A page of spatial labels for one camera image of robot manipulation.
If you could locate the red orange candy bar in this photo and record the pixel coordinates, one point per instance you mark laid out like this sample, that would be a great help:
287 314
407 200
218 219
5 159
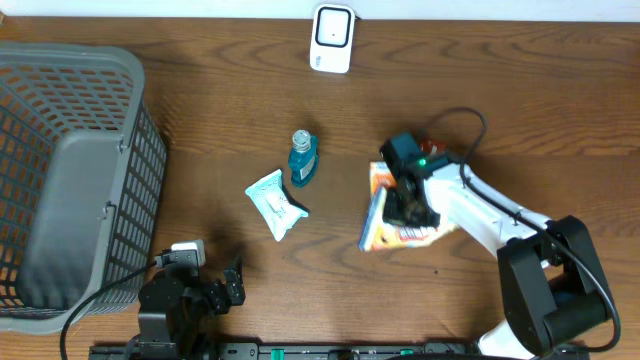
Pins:
432 147

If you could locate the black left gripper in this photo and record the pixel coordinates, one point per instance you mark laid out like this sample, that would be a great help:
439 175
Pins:
220 300

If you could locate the teal mouthwash bottle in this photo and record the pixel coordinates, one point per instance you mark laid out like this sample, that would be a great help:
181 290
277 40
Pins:
303 157

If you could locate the grey plastic shopping basket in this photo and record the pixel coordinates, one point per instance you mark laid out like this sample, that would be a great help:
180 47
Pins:
82 170

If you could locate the white barcode scanner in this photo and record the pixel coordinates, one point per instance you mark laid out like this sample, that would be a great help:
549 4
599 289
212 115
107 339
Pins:
332 38

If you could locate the pale green tissue pack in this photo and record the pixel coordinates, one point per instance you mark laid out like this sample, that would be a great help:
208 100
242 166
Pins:
268 195

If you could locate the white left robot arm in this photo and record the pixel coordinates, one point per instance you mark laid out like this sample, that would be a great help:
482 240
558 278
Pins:
175 302

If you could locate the yellow wet wipes pack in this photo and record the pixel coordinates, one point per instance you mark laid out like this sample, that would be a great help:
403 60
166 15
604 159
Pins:
378 235

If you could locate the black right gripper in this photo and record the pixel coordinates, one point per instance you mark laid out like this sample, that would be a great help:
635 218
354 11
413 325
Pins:
389 213

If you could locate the small orange box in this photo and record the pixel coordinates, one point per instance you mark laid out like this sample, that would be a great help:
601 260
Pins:
380 176

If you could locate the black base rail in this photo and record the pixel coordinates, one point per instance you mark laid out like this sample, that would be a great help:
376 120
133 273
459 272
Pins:
253 351

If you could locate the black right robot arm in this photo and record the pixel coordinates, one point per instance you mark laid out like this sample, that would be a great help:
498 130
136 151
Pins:
553 286

